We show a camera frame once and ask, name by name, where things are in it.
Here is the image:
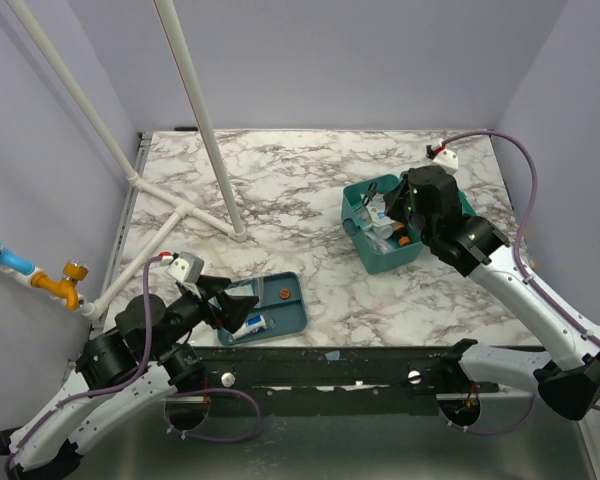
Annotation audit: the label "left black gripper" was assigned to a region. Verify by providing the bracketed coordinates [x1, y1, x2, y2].
[149, 275, 259, 359]

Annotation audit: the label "teal bandage packet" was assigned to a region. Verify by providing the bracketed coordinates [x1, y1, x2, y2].
[226, 282, 259, 310]

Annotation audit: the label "brown medicine bottle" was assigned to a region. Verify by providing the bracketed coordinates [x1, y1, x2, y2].
[390, 222, 411, 248]

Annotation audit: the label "black handled scissors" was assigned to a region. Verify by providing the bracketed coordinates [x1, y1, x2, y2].
[362, 181, 378, 207]

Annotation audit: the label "clear zip bag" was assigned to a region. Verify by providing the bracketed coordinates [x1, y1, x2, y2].
[251, 277, 264, 308]

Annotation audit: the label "small white blue tube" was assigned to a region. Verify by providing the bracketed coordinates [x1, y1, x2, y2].
[228, 314, 275, 343]

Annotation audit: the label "teal medicine kit box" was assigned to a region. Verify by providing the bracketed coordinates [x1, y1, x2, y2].
[341, 166, 477, 274]

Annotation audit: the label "teal divided tray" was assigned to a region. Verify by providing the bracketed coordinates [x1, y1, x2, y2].
[216, 272, 308, 347]

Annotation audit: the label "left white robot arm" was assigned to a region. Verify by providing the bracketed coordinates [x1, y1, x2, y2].
[0, 275, 259, 479]

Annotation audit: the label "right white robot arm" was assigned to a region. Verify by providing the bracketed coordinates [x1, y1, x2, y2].
[384, 165, 600, 421]

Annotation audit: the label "orange blue pipe valve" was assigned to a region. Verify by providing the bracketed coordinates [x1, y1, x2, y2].
[0, 241, 88, 311]

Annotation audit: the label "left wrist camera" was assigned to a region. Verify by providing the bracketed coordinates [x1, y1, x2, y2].
[164, 252, 205, 295]

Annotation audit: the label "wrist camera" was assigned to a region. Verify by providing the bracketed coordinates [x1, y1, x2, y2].
[164, 252, 205, 295]
[426, 144, 459, 175]

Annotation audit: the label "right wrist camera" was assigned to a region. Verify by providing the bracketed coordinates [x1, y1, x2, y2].
[426, 144, 459, 175]

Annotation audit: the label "white pvc pipe frame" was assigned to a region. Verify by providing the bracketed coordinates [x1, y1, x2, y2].
[4, 0, 251, 321]

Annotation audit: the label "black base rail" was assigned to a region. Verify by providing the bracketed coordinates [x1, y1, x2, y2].
[195, 347, 498, 417]

